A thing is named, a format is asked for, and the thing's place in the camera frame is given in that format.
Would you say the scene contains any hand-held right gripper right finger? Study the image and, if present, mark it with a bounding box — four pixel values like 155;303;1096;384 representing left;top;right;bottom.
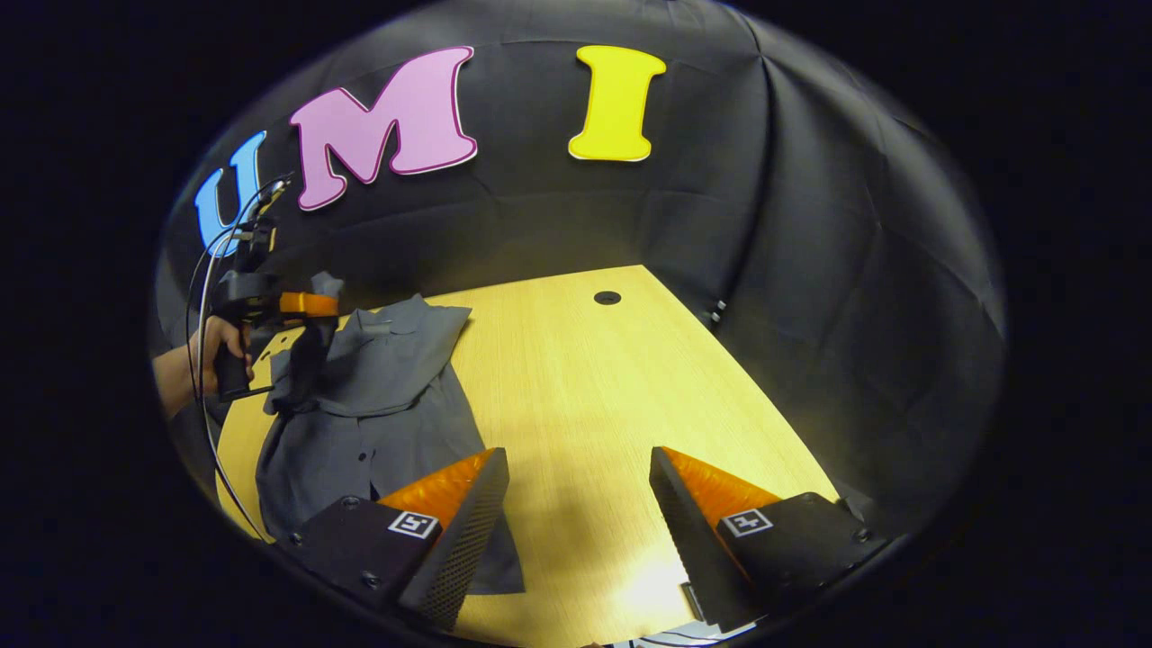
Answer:
649;446;892;634

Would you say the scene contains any grey collared shirt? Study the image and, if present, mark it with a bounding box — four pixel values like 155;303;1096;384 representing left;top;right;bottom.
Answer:
256;273;526;595

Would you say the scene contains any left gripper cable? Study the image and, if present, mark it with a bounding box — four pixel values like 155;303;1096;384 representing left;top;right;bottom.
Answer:
184;175;293;543

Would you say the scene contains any black backdrop cloth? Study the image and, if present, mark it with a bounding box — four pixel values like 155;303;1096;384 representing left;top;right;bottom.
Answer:
153;0;1007;541

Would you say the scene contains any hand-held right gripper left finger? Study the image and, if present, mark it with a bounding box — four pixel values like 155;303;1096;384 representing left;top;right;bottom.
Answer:
286;447;510;631

